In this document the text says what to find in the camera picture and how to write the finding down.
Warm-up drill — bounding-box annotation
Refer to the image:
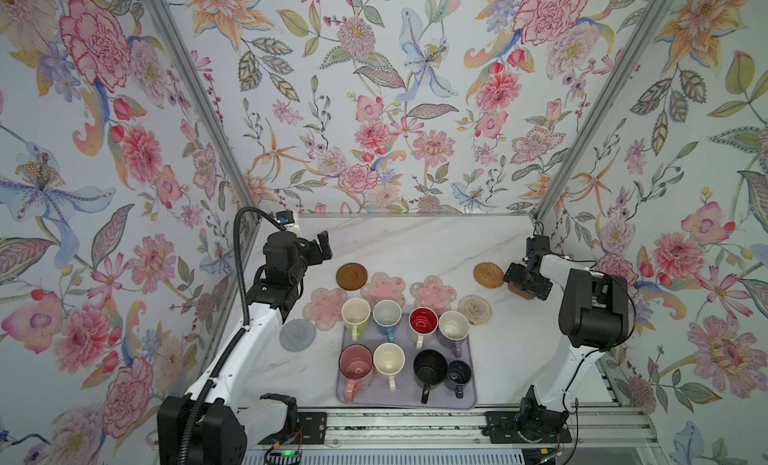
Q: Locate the lilac mug white inside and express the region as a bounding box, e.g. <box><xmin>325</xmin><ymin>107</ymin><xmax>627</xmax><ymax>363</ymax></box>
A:
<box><xmin>437</xmin><ymin>311</ymin><xmax>470</xmax><ymax>358</ymax></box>

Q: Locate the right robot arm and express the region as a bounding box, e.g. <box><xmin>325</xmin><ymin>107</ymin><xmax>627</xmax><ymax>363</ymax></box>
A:
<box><xmin>504</xmin><ymin>234</ymin><xmax>634</xmax><ymax>443</ymax></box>

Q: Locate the red inside white mug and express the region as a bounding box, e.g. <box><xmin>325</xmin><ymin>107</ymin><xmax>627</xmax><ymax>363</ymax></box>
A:
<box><xmin>408</xmin><ymin>307</ymin><xmax>439</xmax><ymax>351</ymax></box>

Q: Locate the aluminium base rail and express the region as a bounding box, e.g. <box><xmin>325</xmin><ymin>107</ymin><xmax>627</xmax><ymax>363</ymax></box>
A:
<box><xmin>243</xmin><ymin>404</ymin><xmax>669</xmax><ymax>464</ymax></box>

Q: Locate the woven rattan round coaster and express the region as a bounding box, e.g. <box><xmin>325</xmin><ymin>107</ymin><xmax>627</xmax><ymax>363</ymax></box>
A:
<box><xmin>473</xmin><ymin>262</ymin><xmax>505</xmax><ymax>289</ymax></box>

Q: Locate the lilac drying mat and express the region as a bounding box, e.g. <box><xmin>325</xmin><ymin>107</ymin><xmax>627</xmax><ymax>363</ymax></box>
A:
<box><xmin>336</xmin><ymin>314</ymin><xmax>477</xmax><ymax>410</ymax></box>

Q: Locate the small dark blue mug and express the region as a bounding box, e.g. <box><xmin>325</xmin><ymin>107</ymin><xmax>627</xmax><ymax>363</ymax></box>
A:
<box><xmin>444</xmin><ymin>360</ymin><xmax>472</xmax><ymax>399</ymax></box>

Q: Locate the cream mug pink handle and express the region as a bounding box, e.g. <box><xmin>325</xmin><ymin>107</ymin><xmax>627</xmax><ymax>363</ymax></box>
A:
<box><xmin>373</xmin><ymin>343</ymin><xmax>406</xmax><ymax>393</ymax></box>

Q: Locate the right corner aluminium post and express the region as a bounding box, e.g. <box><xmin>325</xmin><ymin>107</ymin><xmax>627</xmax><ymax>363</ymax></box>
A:
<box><xmin>530</xmin><ymin>0</ymin><xmax>674</xmax><ymax>221</ymax></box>

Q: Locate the black mug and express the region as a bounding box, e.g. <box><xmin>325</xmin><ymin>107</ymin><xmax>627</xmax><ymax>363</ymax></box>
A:
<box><xmin>413</xmin><ymin>349</ymin><xmax>448</xmax><ymax>405</ymax></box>

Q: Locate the brown paw shaped coaster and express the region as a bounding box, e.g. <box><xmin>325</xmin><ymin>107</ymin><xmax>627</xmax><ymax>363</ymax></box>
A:
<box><xmin>507</xmin><ymin>284</ymin><xmax>536</xmax><ymax>300</ymax></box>

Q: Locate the grey round knitted coaster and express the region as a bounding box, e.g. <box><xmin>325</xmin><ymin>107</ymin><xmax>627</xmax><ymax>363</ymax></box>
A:
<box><xmin>279</xmin><ymin>319</ymin><xmax>317</xmax><ymax>353</ymax></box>

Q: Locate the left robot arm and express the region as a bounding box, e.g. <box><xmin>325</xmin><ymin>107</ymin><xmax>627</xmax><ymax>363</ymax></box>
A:
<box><xmin>157</xmin><ymin>207</ymin><xmax>332</xmax><ymax>464</ymax></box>

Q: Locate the green mug white inside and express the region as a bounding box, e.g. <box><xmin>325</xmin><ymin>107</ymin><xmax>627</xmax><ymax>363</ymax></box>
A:
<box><xmin>341</xmin><ymin>298</ymin><xmax>371</xmax><ymax>343</ymax></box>

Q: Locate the pink flower coaster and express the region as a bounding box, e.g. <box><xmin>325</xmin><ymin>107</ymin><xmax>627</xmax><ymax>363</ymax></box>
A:
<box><xmin>360</xmin><ymin>272</ymin><xmax>406</xmax><ymax>308</ymax></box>
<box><xmin>302</xmin><ymin>288</ymin><xmax>348</xmax><ymax>331</ymax></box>
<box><xmin>410</xmin><ymin>275</ymin><xmax>457</xmax><ymax>316</ymax></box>

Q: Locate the brown wooden round coaster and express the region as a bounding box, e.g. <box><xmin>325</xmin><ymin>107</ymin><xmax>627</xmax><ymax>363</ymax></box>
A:
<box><xmin>335</xmin><ymin>263</ymin><xmax>368</xmax><ymax>291</ymax></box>

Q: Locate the blue mug white inside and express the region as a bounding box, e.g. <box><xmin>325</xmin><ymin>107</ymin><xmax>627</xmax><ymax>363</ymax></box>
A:
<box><xmin>372</xmin><ymin>300</ymin><xmax>402</xmax><ymax>343</ymax></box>

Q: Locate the white embroidered round coaster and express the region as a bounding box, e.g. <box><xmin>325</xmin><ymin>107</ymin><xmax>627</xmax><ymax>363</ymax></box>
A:
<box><xmin>458</xmin><ymin>295</ymin><xmax>493</xmax><ymax>326</ymax></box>

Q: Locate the left corner aluminium post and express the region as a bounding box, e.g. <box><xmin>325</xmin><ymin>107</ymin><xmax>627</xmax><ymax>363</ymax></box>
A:
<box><xmin>142</xmin><ymin>0</ymin><xmax>256</xmax><ymax>207</ymax></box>

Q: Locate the corner aluminium post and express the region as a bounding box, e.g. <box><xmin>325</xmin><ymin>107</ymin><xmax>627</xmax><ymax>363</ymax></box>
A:
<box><xmin>142</xmin><ymin>0</ymin><xmax>256</xmax><ymax>207</ymax></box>
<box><xmin>530</xmin><ymin>0</ymin><xmax>674</xmax><ymax>221</ymax></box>

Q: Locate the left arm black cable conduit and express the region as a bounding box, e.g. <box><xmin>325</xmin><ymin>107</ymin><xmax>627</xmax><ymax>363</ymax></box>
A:
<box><xmin>176</xmin><ymin>206</ymin><xmax>289</xmax><ymax>465</ymax></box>

